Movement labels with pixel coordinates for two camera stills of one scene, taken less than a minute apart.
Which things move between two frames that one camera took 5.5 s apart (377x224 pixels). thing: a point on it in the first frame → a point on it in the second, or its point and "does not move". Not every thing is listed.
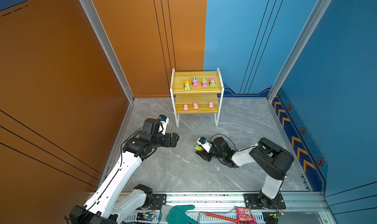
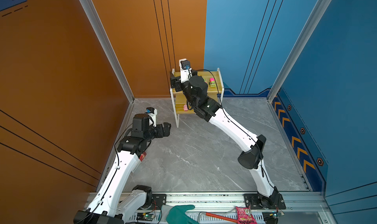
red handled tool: x=218 y=216 does not move
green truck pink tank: x=212 y=82 does not move
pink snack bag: x=244 y=216 does not move
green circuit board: x=145 y=216 does not move
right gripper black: x=204 y=155 → x=176 y=81
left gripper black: x=168 y=143 → x=166 y=129
